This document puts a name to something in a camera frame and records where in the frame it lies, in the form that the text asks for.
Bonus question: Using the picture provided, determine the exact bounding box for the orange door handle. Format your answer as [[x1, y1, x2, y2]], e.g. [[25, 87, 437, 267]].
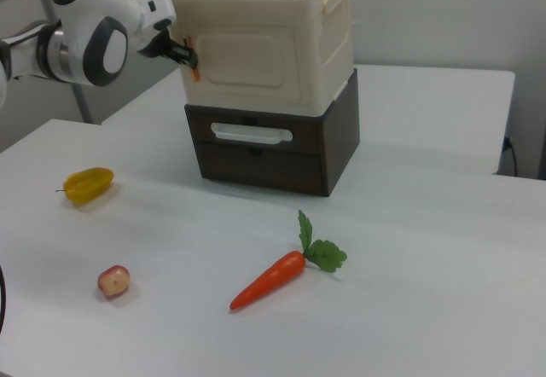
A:
[[183, 35, 202, 82]]

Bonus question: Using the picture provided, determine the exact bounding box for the white drawer handle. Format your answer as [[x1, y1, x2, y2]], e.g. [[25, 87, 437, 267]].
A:
[[210, 121, 294, 144]]

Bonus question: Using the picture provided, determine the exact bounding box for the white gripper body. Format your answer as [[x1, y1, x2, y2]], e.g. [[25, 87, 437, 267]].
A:
[[136, 0, 177, 58]]

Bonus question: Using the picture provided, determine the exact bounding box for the cream plastic cabinet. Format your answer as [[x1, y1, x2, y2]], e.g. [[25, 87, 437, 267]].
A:
[[161, 0, 357, 118]]

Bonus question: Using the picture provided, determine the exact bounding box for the yellow toy starfruit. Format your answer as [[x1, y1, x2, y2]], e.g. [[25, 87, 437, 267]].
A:
[[55, 166, 116, 206]]

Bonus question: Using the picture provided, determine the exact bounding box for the dark hanging cable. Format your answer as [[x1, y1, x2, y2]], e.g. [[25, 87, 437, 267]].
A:
[[504, 136, 520, 177]]

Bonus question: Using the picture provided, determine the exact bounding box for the dark brown drawer unit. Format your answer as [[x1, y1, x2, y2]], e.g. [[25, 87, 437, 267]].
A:
[[183, 67, 362, 198]]

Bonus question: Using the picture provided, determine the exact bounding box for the black cable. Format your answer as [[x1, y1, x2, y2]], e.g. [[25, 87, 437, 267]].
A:
[[0, 264, 9, 338]]

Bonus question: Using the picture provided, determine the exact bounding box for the cream cabinet door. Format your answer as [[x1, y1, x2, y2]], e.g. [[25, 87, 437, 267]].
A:
[[183, 21, 309, 102]]

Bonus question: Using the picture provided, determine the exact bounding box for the orange toy carrot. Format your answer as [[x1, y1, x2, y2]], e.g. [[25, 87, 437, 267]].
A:
[[229, 209, 349, 312]]

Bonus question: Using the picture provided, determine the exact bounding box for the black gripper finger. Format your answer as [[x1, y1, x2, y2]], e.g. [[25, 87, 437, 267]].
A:
[[160, 49, 200, 70], [164, 37, 196, 56]]

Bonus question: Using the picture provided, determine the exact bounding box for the red toy apple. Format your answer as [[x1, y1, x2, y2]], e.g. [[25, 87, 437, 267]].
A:
[[97, 264, 131, 299]]

